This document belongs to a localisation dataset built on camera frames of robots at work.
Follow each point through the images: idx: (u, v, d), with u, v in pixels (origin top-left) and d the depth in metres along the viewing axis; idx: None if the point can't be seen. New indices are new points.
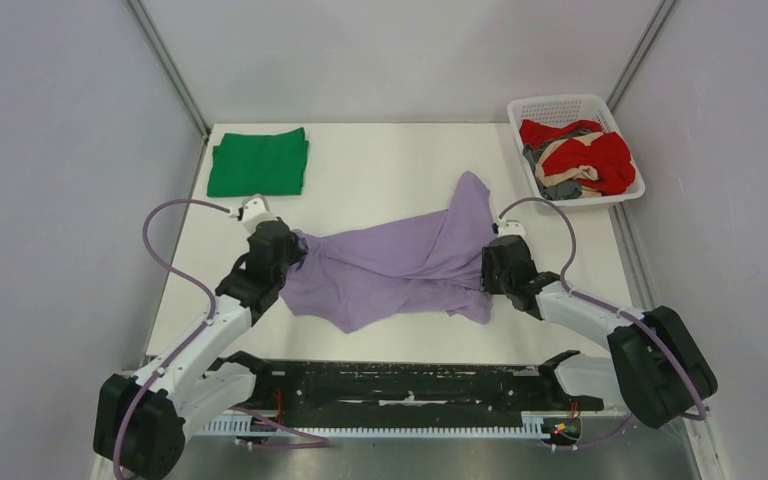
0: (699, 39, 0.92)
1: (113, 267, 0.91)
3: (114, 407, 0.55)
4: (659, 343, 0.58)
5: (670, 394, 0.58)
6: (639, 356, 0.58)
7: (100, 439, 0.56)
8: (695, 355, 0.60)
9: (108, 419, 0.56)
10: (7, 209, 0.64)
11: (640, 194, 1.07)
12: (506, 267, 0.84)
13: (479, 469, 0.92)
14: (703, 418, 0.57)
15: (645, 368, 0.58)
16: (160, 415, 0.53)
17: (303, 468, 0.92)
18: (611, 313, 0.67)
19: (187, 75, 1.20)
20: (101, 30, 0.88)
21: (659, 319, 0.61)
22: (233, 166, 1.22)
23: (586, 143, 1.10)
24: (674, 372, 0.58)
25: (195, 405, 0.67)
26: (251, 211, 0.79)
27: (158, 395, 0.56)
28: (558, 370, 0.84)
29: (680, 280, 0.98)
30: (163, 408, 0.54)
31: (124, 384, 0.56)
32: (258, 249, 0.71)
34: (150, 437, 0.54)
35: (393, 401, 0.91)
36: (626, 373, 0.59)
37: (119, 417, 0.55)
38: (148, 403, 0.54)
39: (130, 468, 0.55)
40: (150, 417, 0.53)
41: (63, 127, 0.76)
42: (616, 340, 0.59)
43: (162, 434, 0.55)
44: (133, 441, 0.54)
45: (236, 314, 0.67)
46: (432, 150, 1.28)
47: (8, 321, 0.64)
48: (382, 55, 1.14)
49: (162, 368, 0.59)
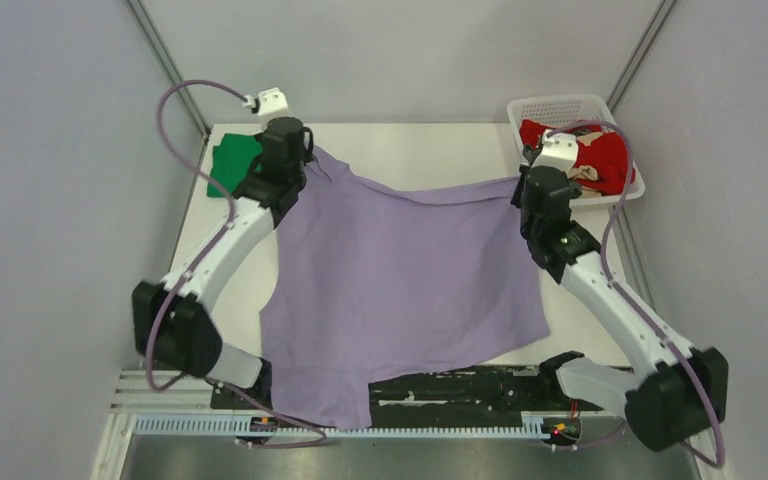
0: (700, 38, 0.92)
1: (110, 266, 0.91)
3: (144, 321, 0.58)
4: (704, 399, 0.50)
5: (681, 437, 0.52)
6: (671, 400, 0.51)
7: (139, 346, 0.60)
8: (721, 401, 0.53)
9: (142, 329, 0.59)
10: (13, 206, 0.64)
11: (641, 193, 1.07)
12: (542, 212, 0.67)
13: (479, 469, 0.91)
14: (722, 461, 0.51)
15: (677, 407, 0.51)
16: (193, 316, 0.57)
17: (303, 468, 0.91)
18: (657, 338, 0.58)
19: (188, 76, 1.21)
20: (100, 26, 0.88)
21: (704, 363, 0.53)
22: (235, 166, 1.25)
23: (586, 143, 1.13)
24: (696, 397, 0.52)
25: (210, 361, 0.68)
26: (267, 105, 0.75)
27: (186, 300, 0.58)
28: (561, 374, 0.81)
29: (680, 279, 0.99)
30: (194, 310, 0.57)
31: (153, 290, 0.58)
32: (271, 147, 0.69)
34: (187, 340, 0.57)
35: (393, 401, 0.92)
36: (648, 403, 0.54)
37: (148, 317, 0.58)
38: (180, 308, 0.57)
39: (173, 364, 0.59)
40: (183, 320, 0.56)
41: (64, 126, 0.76)
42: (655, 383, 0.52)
43: (182, 339, 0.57)
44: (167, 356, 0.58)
45: (256, 219, 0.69)
46: (431, 151, 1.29)
47: (11, 318, 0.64)
48: (381, 54, 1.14)
49: (190, 272, 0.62)
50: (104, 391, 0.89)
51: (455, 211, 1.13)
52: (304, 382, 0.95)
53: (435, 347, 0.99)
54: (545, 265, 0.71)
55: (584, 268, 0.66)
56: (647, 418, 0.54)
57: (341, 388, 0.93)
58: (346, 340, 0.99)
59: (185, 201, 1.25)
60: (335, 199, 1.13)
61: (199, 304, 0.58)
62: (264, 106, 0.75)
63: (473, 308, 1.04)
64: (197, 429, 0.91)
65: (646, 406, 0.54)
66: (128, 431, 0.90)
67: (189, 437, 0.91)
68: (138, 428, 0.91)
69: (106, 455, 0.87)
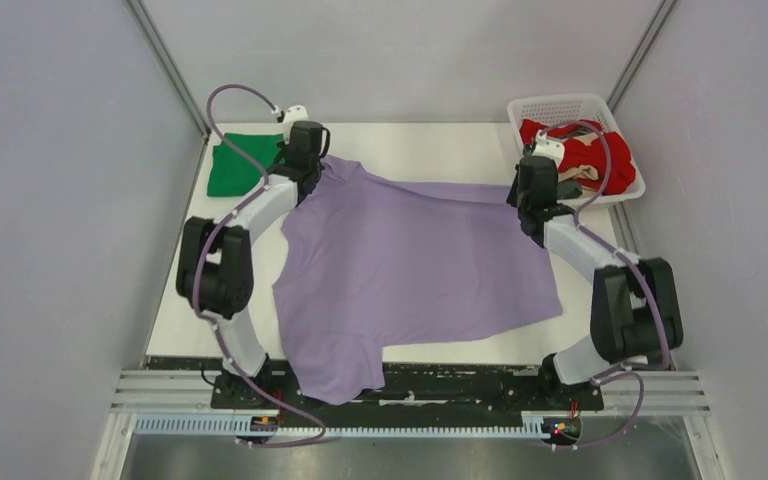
0: (700, 38, 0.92)
1: (111, 266, 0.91)
3: (194, 245, 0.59)
4: (647, 292, 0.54)
5: (635, 339, 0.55)
6: (619, 297, 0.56)
7: (181, 275, 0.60)
8: (669, 308, 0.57)
9: (190, 255, 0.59)
10: (13, 205, 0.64)
11: (640, 193, 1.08)
12: (529, 188, 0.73)
13: (479, 469, 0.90)
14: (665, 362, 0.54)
15: (620, 305, 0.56)
16: (239, 242, 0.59)
17: (303, 468, 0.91)
18: (607, 253, 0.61)
19: (188, 75, 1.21)
20: (101, 25, 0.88)
21: (652, 269, 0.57)
22: (236, 165, 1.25)
23: (586, 143, 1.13)
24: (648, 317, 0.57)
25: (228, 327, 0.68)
26: (294, 115, 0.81)
27: (235, 227, 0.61)
28: (558, 362, 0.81)
29: (680, 278, 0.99)
30: (240, 237, 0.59)
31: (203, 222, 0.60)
32: (296, 138, 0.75)
34: (229, 272, 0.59)
35: (393, 401, 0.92)
36: (601, 306, 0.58)
37: (197, 246, 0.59)
38: (228, 235, 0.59)
39: (211, 299, 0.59)
40: (231, 246, 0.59)
41: (64, 125, 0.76)
42: (600, 273, 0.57)
43: (232, 263, 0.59)
44: (214, 283, 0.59)
45: (288, 187, 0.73)
46: (431, 151, 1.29)
47: (11, 318, 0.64)
48: (381, 54, 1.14)
49: (235, 211, 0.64)
50: (104, 391, 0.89)
51: (454, 205, 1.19)
52: (316, 351, 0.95)
53: (439, 321, 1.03)
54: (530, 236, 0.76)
55: (556, 222, 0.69)
56: (603, 323, 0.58)
57: (357, 352, 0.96)
58: (357, 305, 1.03)
59: (185, 201, 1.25)
60: (343, 193, 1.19)
61: (247, 234, 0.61)
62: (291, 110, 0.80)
63: (475, 286, 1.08)
64: (196, 429, 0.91)
65: (602, 313, 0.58)
66: (128, 431, 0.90)
67: (189, 436, 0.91)
68: (138, 428, 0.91)
69: (106, 455, 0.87)
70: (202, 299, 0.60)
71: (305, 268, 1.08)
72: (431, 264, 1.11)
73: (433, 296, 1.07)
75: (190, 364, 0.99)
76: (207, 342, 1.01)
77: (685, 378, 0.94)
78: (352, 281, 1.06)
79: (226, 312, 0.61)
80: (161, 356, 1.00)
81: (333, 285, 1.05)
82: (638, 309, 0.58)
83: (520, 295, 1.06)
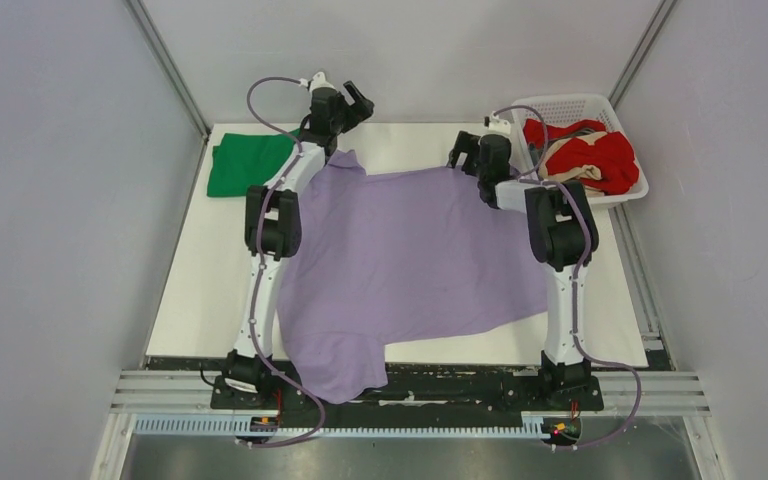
0: (700, 37, 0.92)
1: (110, 265, 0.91)
3: (255, 208, 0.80)
4: (570, 200, 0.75)
5: (562, 239, 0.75)
6: (543, 210, 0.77)
7: (248, 230, 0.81)
8: (588, 213, 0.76)
9: (253, 214, 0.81)
10: (11, 206, 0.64)
11: (645, 192, 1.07)
12: (488, 162, 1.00)
13: (479, 469, 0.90)
14: (584, 256, 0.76)
15: (545, 215, 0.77)
16: (291, 202, 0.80)
17: (303, 468, 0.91)
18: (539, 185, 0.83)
19: (187, 75, 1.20)
20: (100, 25, 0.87)
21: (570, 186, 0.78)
22: (235, 165, 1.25)
23: (590, 143, 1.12)
24: (572, 226, 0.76)
25: (269, 275, 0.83)
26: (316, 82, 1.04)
27: (285, 192, 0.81)
28: (547, 347, 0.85)
29: (681, 280, 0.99)
30: (292, 199, 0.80)
31: (259, 190, 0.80)
32: (318, 107, 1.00)
34: (282, 224, 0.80)
35: (393, 401, 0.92)
36: (533, 220, 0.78)
37: (259, 206, 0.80)
38: (281, 198, 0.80)
39: (272, 249, 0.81)
40: (286, 206, 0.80)
41: (61, 127, 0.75)
42: (531, 194, 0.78)
43: (284, 218, 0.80)
44: (274, 234, 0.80)
45: (315, 151, 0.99)
46: (431, 150, 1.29)
47: (8, 320, 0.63)
48: (381, 54, 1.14)
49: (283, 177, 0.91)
50: (104, 391, 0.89)
51: (454, 202, 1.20)
52: (319, 350, 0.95)
53: (439, 315, 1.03)
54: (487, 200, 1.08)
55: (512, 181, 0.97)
56: (538, 233, 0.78)
57: (359, 352, 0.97)
58: (357, 302, 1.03)
59: (186, 201, 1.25)
60: (341, 191, 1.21)
61: (295, 197, 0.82)
62: (314, 79, 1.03)
63: (477, 278, 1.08)
64: (195, 429, 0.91)
65: (534, 225, 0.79)
66: (128, 431, 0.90)
67: (189, 437, 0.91)
68: (137, 428, 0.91)
69: (106, 455, 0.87)
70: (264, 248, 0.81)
71: (303, 268, 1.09)
72: (431, 257, 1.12)
73: (432, 289, 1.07)
75: (190, 363, 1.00)
76: (207, 342, 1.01)
77: (686, 378, 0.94)
78: (354, 277, 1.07)
79: (282, 256, 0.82)
80: (160, 355, 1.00)
81: (333, 284, 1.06)
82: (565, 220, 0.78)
83: (519, 289, 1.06)
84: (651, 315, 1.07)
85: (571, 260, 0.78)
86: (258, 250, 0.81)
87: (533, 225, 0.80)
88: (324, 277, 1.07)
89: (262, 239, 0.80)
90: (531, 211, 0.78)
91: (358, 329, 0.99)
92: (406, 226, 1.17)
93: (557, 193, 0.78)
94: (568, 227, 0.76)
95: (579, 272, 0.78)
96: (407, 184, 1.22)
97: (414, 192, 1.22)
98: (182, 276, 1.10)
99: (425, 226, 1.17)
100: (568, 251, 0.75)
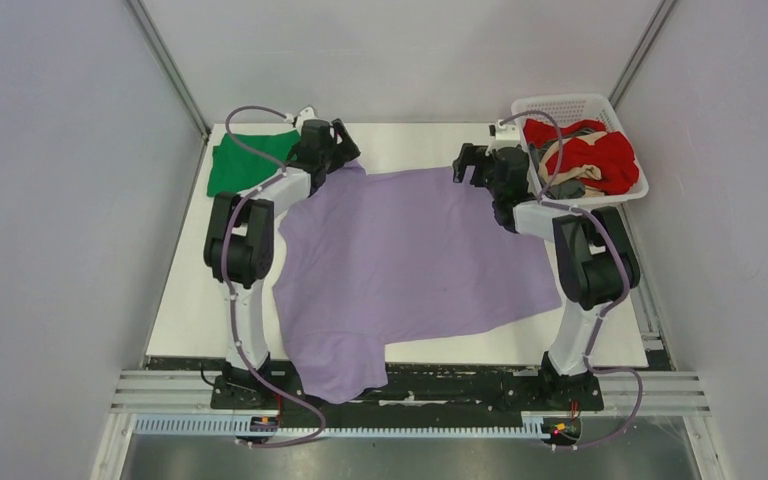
0: (699, 38, 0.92)
1: (110, 265, 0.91)
3: (223, 217, 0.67)
4: (602, 231, 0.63)
5: (597, 274, 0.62)
6: (574, 240, 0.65)
7: (210, 244, 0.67)
8: (625, 245, 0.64)
9: (219, 225, 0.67)
10: (11, 206, 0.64)
11: (646, 191, 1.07)
12: (504, 179, 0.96)
13: (479, 469, 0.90)
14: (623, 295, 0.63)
15: (578, 246, 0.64)
16: (266, 212, 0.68)
17: (303, 468, 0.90)
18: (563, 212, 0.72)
19: (187, 75, 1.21)
20: (100, 25, 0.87)
21: (603, 214, 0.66)
22: (235, 165, 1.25)
23: (590, 143, 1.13)
24: (609, 260, 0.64)
25: (243, 300, 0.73)
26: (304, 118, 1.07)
27: (259, 200, 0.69)
28: (552, 355, 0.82)
29: (682, 280, 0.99)
30: (267, 207, 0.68)
31: (230, 198, 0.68)
32: (309, 135, 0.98)
34: (252, 237, 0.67)
35: (393, 401, 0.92)
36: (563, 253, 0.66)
37: (228, 216, 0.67)
38: (254, 206, 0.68)
39: (237, 268, 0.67)
40: (258, 216, 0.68)
41: (62, 127, 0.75)
42: (559, 221, 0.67)
43: (256, 230, 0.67)
44: (240, 251, 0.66)
45: (301, 174, 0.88)
46: (431, 150, 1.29)
47: (9, 320, 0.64)
48: (381, 54, 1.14)
49: (262, 189, 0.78)
50: (105, 391, 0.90)
51: (454, 202, 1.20)
52: (319, 350, 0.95)
53: (438, 316, 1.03)
54: (504, 223, 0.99)
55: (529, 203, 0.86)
56: (569, 267, 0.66)
57: (359, 351, 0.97)
58: (357, 302, 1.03)
59: (186, 201, 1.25)
60: (341, 191, 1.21)
61: (271, 206, 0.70)
62: (302, 114, 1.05)
63: (476, 278, 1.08)
64: (195, 429, 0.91)
65: (565, 258, 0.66)
66: (128, 431, 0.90)
67: (189, 437, 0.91)
68: (137, 428, 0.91)
69: (106, 455, 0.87)
70: (229, 267, 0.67)
71: (302, 268, 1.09)
72: (431, 257, 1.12)
73: (431, 290, 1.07)
75: (190, 363, 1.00)
76: (207, 342, 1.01)
77: (687, 377, 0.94)
78: (353, 277, 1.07)
79: (250, 279, 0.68)
80: (161, 356, 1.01)
81: (333, 284, 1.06)
82: (599, 253, 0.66)
83: (518, 289, 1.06)
84: (651, 315, 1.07)
85: (605, 300, 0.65)
86: (222, 272, 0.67)
87: (564, 258, 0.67)
88: (323, 278, 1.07)
89: (226, 257, 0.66)
90: (561, 242, 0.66)
91: (357, 329, 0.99)
92: (406, 226, 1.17)
93: (589, 221, 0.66)
94: (603, 260, 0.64)
95: (608, 310, 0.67)
96: (407, 183, 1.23)
97: (414, 191, 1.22)
98: (182, 276, 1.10)
99: (425, 225, 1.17)
100: (605, 288, 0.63)
